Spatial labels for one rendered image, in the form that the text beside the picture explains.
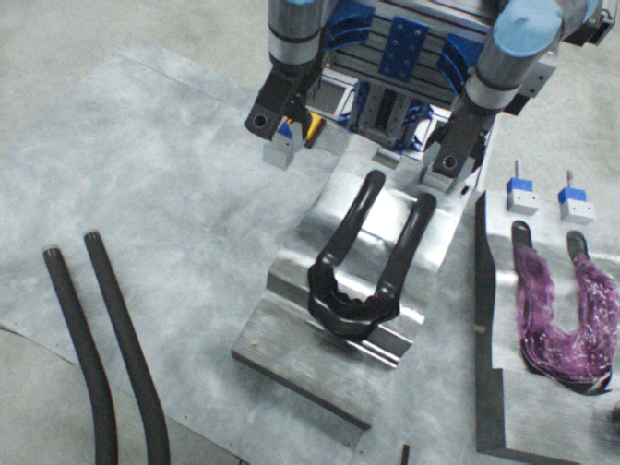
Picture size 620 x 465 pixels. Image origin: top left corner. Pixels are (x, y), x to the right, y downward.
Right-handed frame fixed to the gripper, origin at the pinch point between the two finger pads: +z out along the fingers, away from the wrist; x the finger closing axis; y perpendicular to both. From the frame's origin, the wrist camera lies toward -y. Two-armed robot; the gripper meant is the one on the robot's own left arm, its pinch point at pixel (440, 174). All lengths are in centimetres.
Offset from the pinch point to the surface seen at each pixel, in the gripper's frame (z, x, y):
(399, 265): 1.6, -0.3, -21.3
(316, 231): 0.1, 15.7, -23.3
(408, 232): 2.5, 0.7, -13.8
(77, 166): 10, 67, -29
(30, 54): 91, 179, 41
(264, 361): 4.5, 13.2, -47.1
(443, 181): -1.2, -0.9, -2.2
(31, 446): 90, 71, -83
